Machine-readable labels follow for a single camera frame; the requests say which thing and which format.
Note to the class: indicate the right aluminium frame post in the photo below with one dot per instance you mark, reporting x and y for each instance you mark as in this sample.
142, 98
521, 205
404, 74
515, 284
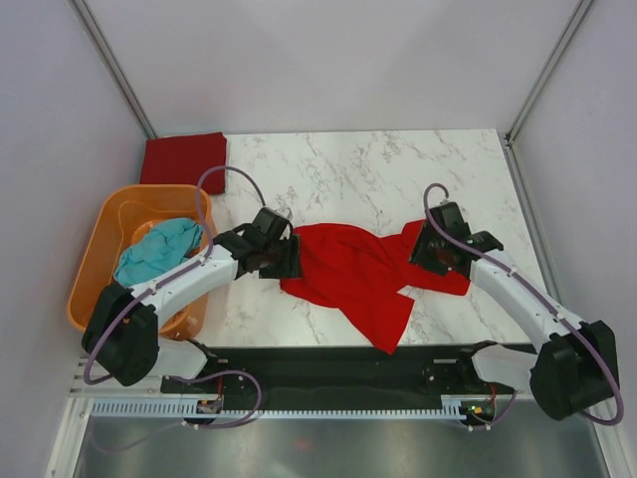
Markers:
549, 67

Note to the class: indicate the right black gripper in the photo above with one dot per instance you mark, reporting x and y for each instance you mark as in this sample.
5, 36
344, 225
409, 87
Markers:
418, 251

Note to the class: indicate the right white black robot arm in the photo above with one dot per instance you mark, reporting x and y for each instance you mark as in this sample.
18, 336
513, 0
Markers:
572, 368

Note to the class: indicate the aluminium frame post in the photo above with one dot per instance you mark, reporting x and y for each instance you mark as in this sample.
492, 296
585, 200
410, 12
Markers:
549, 67
90, 23

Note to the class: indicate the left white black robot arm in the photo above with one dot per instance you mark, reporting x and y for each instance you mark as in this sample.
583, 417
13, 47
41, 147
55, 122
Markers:
123, 334

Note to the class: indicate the left aluminium frame post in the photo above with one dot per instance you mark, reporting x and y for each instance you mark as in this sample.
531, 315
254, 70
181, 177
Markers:
90, 23

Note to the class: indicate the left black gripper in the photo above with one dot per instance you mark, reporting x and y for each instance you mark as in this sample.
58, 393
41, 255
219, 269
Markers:
291, 266

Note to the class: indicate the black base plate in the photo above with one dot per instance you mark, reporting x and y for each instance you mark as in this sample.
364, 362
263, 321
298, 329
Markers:
339, 377

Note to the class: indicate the bright red t shirt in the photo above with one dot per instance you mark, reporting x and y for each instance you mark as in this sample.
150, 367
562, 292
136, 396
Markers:
348, 268

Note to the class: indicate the white slotted cable duct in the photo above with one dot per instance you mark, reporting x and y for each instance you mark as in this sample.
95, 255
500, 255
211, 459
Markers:
191, 408

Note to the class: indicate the orange plastic basket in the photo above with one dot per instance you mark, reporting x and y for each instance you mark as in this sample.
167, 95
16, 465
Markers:
126, 216

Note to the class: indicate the folded dark red t shirt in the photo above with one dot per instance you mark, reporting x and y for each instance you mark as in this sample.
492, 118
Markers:
182, 159

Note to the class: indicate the teal t shirt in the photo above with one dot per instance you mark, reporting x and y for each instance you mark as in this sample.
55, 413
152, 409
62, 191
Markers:
164, 247

